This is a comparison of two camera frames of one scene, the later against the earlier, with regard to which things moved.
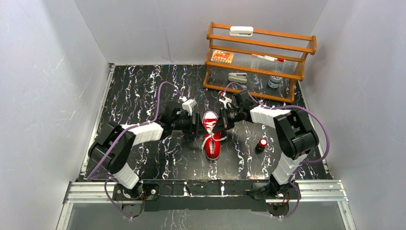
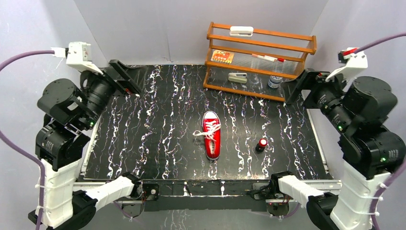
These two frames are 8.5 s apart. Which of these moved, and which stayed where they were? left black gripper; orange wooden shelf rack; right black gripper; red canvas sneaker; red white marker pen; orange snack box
Moved: right black gripper; left black gripper
Stayed: orange snack box; red white marker pen; orange wooden shelf rack; red canvas sneaker
